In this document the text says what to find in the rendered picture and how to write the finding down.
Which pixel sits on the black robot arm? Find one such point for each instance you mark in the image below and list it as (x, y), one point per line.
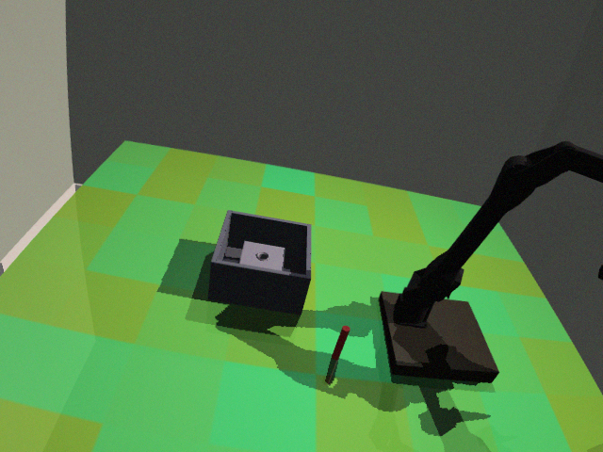
(519, 176)

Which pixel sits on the dark red peg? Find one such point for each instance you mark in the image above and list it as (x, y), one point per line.
(340, 342)

